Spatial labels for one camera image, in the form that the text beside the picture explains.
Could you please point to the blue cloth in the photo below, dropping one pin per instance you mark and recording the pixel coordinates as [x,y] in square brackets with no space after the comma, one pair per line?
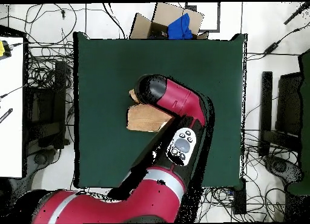
[180,27]

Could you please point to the brown cardboard box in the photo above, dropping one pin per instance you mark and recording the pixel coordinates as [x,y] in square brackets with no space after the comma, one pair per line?
[164,15]

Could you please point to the black round base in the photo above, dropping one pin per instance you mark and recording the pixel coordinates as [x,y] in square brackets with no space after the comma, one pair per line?
[281,167]

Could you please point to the black power strip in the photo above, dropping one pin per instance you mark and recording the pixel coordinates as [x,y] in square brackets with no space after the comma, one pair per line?
[239,199]

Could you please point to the black upright post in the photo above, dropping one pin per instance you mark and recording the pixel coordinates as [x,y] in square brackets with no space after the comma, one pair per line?
[266,107]

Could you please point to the tan terry towel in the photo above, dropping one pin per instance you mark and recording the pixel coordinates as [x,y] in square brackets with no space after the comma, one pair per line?
[145,118]

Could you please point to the black computer tower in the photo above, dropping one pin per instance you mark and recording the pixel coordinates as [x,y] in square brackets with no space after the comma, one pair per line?
[46,105]

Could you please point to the dark green table cloth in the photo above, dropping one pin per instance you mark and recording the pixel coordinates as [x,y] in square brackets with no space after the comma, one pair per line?
[109,69]

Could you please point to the white desk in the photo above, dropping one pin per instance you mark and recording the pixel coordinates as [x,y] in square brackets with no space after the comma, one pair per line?
[11,112]

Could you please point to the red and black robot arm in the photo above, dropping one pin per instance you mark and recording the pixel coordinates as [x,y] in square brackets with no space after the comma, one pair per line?
[179,98]

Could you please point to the black power adapter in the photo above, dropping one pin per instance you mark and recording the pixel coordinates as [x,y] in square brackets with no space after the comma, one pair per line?
[271,47]

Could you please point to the yellow and black tool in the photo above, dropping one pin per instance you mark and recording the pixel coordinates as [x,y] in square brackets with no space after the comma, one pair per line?
[2,48]

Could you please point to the black square frame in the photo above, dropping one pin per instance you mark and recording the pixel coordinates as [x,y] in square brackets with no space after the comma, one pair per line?
[218,18]

